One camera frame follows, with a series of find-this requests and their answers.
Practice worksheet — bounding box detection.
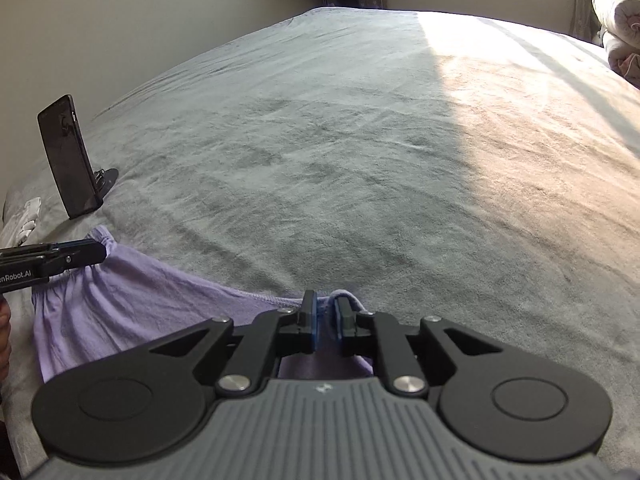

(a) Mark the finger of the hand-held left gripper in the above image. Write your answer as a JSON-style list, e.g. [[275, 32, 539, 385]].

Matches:
[[48, 239, 109, 277]]

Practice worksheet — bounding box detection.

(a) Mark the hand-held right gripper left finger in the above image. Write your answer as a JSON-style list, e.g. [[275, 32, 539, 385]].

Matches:
[[149, 289, 319, 397]]

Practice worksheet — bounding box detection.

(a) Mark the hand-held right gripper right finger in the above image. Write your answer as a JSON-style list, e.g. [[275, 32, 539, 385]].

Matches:
[[331, 297, 493, 397]]

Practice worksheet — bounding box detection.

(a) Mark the purple shirt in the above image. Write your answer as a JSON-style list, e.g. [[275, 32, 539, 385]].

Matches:
[[31, 225, 376, 386]]

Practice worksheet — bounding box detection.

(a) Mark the small white object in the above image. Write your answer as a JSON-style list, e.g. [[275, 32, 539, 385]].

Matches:
[[2, 197, 42, 242]]

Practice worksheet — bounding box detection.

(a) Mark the black phone stand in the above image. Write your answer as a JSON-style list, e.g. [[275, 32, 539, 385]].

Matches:
[[92, 167, 120, 202]]

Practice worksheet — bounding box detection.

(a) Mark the black smartphone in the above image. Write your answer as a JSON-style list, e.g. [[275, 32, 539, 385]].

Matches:
[[37, 94, 103, 220]]

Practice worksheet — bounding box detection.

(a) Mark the bed with grey sheet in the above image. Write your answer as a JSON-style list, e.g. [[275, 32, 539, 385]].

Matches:
[[0, 6, 640, 480]]

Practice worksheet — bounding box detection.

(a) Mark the folded grey quilt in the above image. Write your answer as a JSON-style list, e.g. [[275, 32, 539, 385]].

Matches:
[[591, 0, 640, 86]]

